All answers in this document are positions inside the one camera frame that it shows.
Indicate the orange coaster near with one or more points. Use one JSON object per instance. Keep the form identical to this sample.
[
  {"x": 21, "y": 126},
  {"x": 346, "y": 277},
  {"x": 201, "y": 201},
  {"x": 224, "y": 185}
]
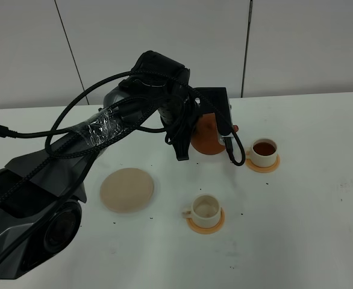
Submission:
[{"x": 210, "y": 230}]

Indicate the white teacup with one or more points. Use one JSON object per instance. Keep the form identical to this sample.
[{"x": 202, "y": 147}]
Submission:
[
  {"x": 263, "y": 152},
  {"x": 204, "y": 211}
]

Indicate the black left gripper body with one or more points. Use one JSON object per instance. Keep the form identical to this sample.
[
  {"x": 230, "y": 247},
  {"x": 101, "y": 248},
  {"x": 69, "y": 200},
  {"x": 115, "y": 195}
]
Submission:
[{"x": 179, "y": 112}]

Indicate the orange coaster far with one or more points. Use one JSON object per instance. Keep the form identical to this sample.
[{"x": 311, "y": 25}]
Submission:
[{"x": 258, "y": 169}]

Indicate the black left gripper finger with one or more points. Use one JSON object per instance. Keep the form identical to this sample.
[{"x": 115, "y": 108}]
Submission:
[{"x": 181, "y": 143}]

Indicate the brown clay teapot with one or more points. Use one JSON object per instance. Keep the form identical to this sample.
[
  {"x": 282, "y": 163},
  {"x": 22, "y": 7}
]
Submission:
[{"x": 205, "y": 137}]

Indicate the white teacup near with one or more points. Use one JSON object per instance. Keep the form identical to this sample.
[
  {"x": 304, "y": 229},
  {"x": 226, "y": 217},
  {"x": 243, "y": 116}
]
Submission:
[{"x": 204, "y": 211}]

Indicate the white teacup far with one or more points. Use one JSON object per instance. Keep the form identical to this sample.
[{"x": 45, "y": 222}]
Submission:
[{"x": 263, "y": 152}]

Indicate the beige round teapot saucer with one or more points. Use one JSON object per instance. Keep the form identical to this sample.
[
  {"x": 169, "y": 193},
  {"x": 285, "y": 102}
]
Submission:
[{"x": 127, "y": 190}]

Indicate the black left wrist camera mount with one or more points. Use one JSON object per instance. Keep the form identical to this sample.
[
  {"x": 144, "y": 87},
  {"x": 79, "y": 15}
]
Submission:
[{"x": 215, "y": 114}]

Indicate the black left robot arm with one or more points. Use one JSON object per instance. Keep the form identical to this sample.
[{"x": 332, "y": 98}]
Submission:
[{"x": 41, "y": 193}]

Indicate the orange coaster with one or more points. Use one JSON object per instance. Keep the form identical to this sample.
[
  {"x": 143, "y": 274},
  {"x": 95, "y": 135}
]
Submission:
[
  {"x": 210, "y": 230},
  {"x": 258, "y": 169}
]

